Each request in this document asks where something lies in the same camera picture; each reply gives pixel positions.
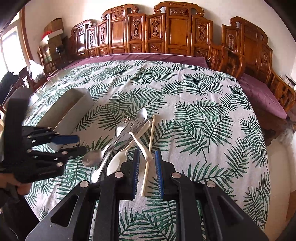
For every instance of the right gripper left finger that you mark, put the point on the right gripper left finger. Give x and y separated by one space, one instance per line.
91 209

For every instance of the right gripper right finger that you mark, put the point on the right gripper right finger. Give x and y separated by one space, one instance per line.
203 210

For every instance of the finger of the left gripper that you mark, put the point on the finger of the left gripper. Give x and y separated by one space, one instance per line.
65 139

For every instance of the light wooden chopstick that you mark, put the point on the light wooden chopstick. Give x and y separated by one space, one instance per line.
150 149

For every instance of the cream plastic fork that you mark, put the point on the cream plastic fork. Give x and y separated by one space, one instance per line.
141 145

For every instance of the person's left hand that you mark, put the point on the person's left hand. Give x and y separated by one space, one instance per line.
8 178

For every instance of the grey utensil tray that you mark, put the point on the grey utensil tray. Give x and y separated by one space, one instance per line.
64 115

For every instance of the wooden dining chair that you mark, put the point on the wooden dining chair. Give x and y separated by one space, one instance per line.
10 83

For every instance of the palm leaf tablecloth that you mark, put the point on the palm leaf tablecloth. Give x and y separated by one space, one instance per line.
205 126

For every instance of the stacked cardboard boxes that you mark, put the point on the stacked cardboard boxes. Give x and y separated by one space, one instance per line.
51 46

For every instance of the purple armchair cushion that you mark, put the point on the purple armchair cushion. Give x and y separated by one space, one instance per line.
260 96

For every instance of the carved wooden sofa bench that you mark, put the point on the carved wooden sofa bench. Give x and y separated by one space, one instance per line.
175 28

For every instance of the carved wooden armchair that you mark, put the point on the carved wooden armchair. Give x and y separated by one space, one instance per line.
246 38

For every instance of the window with wooden frame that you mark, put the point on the window with wooden frame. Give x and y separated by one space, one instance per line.
15 51

